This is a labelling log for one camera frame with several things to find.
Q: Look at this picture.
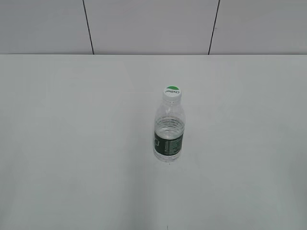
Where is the clear green-labelled water bottle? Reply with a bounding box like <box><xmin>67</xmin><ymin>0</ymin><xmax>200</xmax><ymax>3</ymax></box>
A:
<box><xmin>153</xmin><ymin>99</ymin><xmax>186</xmax><ymax>162</ymax></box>

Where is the white green bottle cap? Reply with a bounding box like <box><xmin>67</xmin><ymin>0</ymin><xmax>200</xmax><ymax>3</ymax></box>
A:
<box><xmin>162</xmin><ymin>85</ymin><xmax>182</xmax><ymax>102</ymax></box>

